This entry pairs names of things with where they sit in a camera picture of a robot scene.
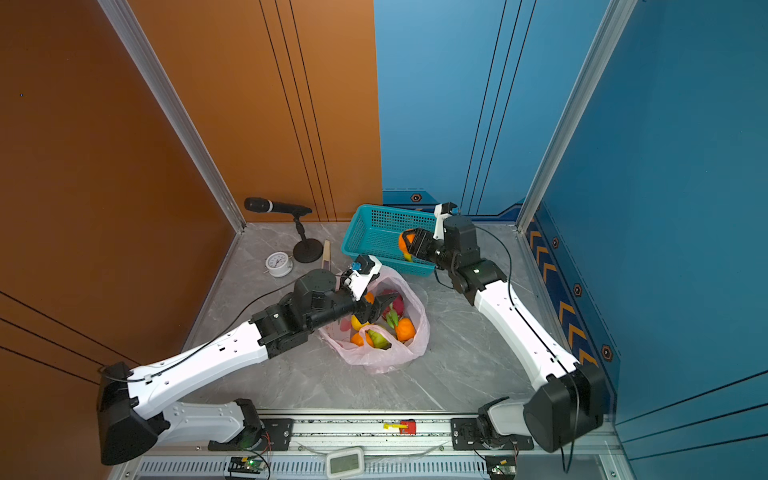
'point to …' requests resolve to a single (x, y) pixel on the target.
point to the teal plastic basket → (374, 230)
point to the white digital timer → (345, 463)
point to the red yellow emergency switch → (406, 427)
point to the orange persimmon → (405, 330)
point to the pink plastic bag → (356, 347)
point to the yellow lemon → (356, 323)
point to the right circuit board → (501, 467)
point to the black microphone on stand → (306, 250)
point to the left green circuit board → (246, 465)
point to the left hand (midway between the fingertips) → (387, 281)
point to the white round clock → (278, 264)
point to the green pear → (379, 341)
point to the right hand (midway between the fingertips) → (408, 237)
